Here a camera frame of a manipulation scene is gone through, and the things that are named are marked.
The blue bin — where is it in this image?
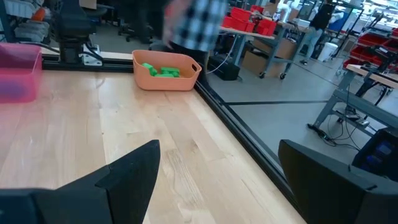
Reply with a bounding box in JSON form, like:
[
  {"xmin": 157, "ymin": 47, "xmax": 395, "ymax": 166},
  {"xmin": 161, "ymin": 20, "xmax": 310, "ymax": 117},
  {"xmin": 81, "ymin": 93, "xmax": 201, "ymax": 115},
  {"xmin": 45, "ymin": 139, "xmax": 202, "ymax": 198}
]
[{"xmin": 329, "ymin": 11, "xmax": 352, "ymax": 32}]

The black aluminium table frame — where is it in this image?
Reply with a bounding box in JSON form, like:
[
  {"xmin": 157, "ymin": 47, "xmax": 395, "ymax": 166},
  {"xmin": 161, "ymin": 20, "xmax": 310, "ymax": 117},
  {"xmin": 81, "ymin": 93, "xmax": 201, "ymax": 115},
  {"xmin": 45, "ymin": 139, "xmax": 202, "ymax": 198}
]
[{"xmin": 41, "ymin": 53, "xmax": 307, "ymax": 224}]

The person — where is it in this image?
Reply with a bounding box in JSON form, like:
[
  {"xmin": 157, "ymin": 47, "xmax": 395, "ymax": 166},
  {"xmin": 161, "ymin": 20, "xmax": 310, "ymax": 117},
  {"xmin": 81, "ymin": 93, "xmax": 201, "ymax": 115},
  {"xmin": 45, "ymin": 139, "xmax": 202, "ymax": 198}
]
[
  {"xmin": 149, "ymin": 0, "xmax": 229, "ymax": 82},
  {"xmin": 300, "ymin": 0, "xmax": 336, "ymax": 66}
]

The orange plastic basket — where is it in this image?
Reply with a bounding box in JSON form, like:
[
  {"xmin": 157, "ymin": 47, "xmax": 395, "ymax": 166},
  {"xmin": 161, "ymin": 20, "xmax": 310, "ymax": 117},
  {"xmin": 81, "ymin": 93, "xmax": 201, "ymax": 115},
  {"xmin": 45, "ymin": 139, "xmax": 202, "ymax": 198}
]
[{"xmin": 132, "ymin": 49, "xmax": 203, "ymax": 92}]

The white bucket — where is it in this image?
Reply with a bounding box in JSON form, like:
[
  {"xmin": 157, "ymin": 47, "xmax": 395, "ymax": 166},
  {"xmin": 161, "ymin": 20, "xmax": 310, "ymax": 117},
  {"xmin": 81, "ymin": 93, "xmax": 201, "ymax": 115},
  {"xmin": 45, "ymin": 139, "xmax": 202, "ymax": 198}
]
[{"xmin": 317, "ymin": 42, "xmax": 339, "ymax": 63}]

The red storage bin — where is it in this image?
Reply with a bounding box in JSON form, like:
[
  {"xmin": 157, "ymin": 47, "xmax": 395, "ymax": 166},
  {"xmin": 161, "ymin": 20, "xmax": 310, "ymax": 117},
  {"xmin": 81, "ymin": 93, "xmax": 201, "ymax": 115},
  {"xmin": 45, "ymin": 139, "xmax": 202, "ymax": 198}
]
[
  {"xmin": 255, "ymin": 19, "xmax": 277, "ymax": 37},
  {"xmin": 357, "ymin": 32, "xmax": 389, "ymax": 47},
  {"xmin": 222, "ymin": 16, "xmax": 256, "ymax": 32},
  {"xmin": 349, "ymin": 45, "xmax": 379, "ymax": 62},
  {"xmin": 229, "ymin": 6, "xmax": 253, "ymax": 22}
]

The cluttered storage shelf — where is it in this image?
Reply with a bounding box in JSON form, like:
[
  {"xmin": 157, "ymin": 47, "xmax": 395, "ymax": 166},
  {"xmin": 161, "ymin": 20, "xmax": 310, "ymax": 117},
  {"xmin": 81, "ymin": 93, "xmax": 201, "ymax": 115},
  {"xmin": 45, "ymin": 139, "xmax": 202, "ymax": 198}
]
[{"xmin": 0, "ymin": 0, "xmax": 52, "ymax": 44}]

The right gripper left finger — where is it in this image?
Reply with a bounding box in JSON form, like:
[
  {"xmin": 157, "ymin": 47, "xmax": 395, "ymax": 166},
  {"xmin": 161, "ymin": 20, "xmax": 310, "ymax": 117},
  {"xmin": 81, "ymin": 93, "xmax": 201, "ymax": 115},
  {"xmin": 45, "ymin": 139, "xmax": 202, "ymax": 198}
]
[{"xmin": 0, "ymin": 139, "xmax": 161, "ymax": 224}]

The brown cardboard box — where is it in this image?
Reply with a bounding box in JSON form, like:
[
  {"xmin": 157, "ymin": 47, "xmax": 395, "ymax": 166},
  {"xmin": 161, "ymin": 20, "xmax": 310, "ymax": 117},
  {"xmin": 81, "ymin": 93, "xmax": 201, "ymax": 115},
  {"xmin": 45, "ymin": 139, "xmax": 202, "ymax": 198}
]
[{"xmin": 242, "ymin": 39, "xmax": 296, "ymax": 78}]

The black floor box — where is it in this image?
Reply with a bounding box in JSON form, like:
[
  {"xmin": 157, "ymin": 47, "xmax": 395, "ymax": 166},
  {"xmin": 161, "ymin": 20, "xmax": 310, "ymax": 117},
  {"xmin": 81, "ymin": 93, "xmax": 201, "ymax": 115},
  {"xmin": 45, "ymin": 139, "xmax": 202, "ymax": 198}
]
[{"xmin": 208, "ymin": 55, "xmax": 242, "ymax": 82}]

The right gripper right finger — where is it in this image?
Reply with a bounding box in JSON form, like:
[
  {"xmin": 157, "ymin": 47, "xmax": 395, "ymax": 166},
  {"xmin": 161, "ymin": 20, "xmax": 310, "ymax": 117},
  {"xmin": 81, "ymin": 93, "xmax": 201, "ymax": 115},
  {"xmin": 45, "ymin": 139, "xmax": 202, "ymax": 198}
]
[{"xmin": 279, "ymin": 139, "xmax": 398, "ymax": 224}]

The grey metal workbench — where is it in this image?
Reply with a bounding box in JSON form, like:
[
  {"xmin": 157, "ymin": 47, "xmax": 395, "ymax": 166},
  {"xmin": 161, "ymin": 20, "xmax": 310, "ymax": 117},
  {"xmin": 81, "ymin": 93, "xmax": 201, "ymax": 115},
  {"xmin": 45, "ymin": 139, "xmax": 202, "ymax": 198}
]
[{"xmin": 307, "ymin": 63, "xmax": 398, "ymax": 138}]

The wooden-top grey work table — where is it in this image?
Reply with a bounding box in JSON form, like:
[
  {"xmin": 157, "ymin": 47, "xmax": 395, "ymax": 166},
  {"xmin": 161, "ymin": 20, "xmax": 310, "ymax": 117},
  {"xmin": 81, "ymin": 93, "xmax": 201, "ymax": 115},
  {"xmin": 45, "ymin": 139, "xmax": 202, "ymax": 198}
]
[{"xmin": 219, "ymin": 26, "xmax": 308, "ymax": 80}]

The pink translucent plastic tray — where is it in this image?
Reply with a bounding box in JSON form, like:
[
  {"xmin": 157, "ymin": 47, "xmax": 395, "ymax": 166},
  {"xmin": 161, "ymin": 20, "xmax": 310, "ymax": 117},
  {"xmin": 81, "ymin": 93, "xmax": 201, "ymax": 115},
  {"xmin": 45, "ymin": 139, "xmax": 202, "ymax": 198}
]
[{"xmin": 0, "ymin": 42, "xmax": 43, "ymax": 104}]

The black perforated computer case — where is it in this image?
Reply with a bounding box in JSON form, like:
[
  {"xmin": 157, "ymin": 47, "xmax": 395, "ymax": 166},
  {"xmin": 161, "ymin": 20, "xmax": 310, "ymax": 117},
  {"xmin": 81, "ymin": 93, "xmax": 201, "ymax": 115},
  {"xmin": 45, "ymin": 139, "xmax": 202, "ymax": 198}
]
[{"xmin": 352, "ymin": 126, "xmax": 398, "ymax": 183}]

